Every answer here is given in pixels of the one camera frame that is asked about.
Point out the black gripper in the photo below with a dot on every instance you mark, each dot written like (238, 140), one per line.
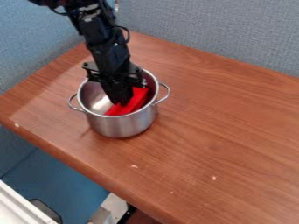
(113, 72)

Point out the red cloth object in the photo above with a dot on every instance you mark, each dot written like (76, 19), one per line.
(135, 104)

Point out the metal pot with handles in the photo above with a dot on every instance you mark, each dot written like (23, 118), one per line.
(91, 101)

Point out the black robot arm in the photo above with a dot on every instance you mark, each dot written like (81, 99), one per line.
(91, 16)

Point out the white appliance lower left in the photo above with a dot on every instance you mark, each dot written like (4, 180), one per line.
(17, 210)

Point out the white table leg bracket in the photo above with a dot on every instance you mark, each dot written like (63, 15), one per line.
(109, 212)

